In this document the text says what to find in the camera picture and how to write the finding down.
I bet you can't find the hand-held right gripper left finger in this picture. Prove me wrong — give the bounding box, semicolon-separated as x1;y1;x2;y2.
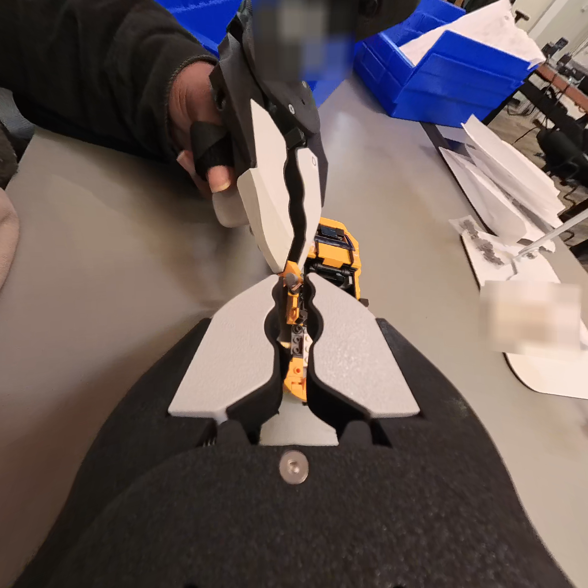
168;275;283;419

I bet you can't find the person's left forearm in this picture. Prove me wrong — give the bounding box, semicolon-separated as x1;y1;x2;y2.
0;0;219;161

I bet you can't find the silver metal rod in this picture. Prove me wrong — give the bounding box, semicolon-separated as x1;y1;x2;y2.
512;212;588;262

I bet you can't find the wooden desk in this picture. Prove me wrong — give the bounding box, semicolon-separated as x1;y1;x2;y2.
533;62;588;115

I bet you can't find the beige hoodie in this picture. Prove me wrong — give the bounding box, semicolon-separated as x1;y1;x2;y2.
0;186;20;290

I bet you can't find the white paper sheet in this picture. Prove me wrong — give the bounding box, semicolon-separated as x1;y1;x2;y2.
400;0;546;65

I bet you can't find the white paper bag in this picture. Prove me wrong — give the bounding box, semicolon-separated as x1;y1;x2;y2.
439;146;529;246
462;115;567;228

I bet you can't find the dark fleece jacket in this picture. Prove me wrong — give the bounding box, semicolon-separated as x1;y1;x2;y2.
0;122;19;189

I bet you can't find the yellow lego car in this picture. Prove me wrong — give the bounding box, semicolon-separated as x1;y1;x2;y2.
281;220;369;404

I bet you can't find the clear bag of dark pieces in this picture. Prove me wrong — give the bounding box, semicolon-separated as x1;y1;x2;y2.
448;215;520;276

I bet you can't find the orange and grey lego piece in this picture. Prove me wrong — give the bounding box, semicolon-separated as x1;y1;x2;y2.
284;260;304;296

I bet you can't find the person's left hand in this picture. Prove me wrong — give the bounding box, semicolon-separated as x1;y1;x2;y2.
168;62;232;198

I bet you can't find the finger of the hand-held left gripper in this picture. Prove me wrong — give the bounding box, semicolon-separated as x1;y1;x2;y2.
236;99;299;275
288;146;322;272

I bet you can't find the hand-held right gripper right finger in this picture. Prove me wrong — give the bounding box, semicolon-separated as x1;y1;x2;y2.
304;274;421;420

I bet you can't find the black office chair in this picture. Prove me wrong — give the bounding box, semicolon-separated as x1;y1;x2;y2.
537;115;588;203

